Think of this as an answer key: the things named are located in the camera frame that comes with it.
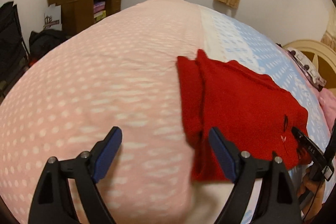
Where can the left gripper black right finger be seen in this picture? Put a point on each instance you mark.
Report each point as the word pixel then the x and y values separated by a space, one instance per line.
pixel 277 201

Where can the red knitted sweater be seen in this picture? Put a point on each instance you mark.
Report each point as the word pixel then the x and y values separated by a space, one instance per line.
pixel 249 109

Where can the pink blanket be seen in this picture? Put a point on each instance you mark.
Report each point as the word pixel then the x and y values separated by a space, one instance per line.
pixel 327 102

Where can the patterned pillow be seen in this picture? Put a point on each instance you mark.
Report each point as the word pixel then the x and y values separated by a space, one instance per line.
pixel 307 68

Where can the cream wooden headboard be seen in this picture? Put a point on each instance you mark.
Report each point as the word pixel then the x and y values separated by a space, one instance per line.
pixel 322 57

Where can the beige curtain at right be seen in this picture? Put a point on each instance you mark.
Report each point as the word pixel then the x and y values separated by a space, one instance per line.
pixel 329 37

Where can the pink and blue bedsheet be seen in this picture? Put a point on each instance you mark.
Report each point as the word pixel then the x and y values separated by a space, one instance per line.
pixel 121 72

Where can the black bag on floor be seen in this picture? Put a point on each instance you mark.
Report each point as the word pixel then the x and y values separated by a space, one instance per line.
pixel 40 43

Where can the white paper bag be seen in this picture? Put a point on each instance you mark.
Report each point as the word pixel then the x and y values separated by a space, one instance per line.
pixel 53 18

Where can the brown wooden desk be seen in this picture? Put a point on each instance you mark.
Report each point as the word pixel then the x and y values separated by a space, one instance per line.
pixel 84 3

